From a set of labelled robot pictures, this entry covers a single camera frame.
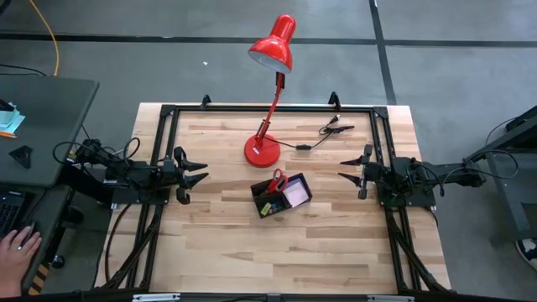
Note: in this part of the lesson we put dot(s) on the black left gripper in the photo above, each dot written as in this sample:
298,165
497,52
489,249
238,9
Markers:
172,174

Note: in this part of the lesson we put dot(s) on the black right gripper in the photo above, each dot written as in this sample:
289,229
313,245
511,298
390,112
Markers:
379,173

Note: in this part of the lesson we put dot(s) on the stack of white paper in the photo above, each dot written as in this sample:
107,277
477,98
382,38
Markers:
295,193

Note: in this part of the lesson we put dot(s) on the black mesh desk organizer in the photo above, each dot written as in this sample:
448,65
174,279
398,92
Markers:
257,194

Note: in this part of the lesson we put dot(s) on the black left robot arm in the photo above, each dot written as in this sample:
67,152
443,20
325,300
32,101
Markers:
134,174

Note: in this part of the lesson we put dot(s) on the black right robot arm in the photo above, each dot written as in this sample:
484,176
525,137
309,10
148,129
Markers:
444,172

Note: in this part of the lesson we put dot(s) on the red desk lamp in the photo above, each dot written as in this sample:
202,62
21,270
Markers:
262,151

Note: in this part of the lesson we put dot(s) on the dark grey side desk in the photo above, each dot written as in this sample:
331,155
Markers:
50,109

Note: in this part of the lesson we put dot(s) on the black triangular plastic part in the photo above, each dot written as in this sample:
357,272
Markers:
22,156

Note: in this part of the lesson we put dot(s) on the black metal cart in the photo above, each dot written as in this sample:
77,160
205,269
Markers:
524,134

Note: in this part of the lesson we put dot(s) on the orange pencil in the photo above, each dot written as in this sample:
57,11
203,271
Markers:
8,134

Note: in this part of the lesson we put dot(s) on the black keyboard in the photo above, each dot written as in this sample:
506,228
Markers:
8,211

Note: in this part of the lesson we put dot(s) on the stack of pale papers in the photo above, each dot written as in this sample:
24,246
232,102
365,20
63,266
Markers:
10,121

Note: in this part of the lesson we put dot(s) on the person's shoe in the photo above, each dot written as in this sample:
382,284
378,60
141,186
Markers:
528,251

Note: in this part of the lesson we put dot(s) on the person's hand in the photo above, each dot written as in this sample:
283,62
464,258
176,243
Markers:
17,260

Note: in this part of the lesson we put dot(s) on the black metal table frame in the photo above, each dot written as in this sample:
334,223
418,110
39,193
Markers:
272,108

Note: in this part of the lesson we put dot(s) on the silver metal bracket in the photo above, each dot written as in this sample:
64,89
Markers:
155,297
390,298

